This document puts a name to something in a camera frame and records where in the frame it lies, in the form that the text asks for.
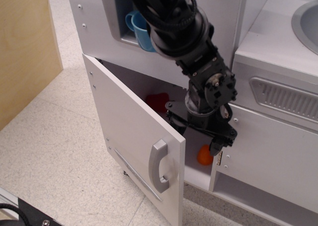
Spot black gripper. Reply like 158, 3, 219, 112
165, 101, 238, 156

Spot grey sink basin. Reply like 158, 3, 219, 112
291, 0, 318, 55

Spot plywood board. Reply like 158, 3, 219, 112
0, 0, 63, 129

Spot blue plastic cup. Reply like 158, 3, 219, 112
125, 10, 155, 53

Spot silver fridge door handle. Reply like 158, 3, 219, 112
149, 139, 169, 193

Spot black braided cable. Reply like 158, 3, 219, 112
0, 203, 28, 226

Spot orange toy fruit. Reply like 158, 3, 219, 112
197, 145, 214, 166

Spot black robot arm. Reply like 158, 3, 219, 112
132, 0, 237, 156

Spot aluminium rail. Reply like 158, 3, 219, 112
0, 187, 19, 220

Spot white toy kitchen counter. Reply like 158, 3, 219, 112
210, 0, 318, 226

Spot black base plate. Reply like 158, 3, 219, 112
18, 198, 62, 226

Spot white fridge door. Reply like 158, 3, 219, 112
83, 55, 186, 226

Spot lower brass door hinge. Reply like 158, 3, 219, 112
216, 151, 223, 166

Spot grey vent panel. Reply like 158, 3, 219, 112
249, 77, 318, 123

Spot red toy bell pepper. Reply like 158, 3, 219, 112
146, 92, 169, 113

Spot white oven cabinet door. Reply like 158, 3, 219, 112
217, 105, 318, 212

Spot grey dispenser frame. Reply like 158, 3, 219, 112
98, 0, 192, 59

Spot silver winged fridge emblem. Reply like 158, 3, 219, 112
114, 149, 162, 202

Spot white toy fridge cabinet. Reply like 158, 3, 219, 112
65, 0, 245, 193

